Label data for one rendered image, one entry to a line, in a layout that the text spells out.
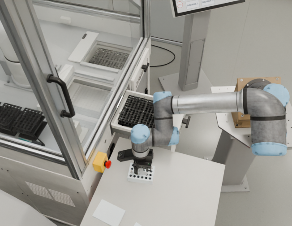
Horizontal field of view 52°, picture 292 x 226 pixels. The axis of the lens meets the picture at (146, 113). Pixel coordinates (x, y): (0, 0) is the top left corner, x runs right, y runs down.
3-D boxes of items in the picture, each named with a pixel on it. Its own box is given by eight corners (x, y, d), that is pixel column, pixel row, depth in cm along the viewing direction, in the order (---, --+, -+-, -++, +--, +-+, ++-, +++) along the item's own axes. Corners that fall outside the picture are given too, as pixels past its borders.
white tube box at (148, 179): (154, 169, 153) (155, 166, 150) (152, 184, 148) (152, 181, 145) (130, 166, 155) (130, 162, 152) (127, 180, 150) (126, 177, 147)
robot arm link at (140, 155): (130, 151, 125) (133, 135, 130) (130, 157, 129) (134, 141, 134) (148, 154, 124) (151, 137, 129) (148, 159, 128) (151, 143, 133)
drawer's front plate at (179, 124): (186, 110, 169) (189, 97, 161) (173, 153, 152) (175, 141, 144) (183, 109, 170) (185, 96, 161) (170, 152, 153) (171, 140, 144)
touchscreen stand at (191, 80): (223, 105, 276) (253, 6, 195) (177, 118, 268) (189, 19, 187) (200, 69, 305) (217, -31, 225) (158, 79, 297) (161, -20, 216)
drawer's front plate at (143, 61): (149, 61, 194) (149, 48, 185) (134, 93, 177) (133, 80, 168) (146, 60, 194) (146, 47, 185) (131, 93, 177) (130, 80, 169)
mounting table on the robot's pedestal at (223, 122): (276, 97, 197) (282, 84, 188) (299, 157, 170) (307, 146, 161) (207, 98, 197) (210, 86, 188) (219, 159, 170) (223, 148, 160)
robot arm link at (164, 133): (178, 118, 119) (150, 120, 119) (180, 146, 120) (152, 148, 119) (175, 117, 127) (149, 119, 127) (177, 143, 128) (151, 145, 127)
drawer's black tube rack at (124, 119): (167, 111, 166) (168, 103, 161) (158, 136, 156) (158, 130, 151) (129, 102, 171) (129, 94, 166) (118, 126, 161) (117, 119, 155)
